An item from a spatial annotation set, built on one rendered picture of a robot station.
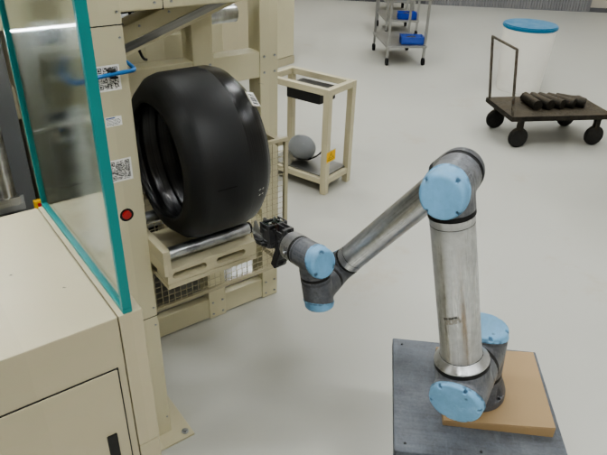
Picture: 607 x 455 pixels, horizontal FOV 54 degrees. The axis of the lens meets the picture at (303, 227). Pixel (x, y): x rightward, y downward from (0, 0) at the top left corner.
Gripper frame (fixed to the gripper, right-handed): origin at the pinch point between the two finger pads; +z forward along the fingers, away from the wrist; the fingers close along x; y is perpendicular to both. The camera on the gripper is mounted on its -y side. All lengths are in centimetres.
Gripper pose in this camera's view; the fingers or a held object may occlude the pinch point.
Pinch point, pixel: (256, 230)
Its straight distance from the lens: 198.7
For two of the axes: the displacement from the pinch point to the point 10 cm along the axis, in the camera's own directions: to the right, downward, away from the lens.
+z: -5.9, -3.1, 7.5
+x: -8.0, 2.8, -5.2
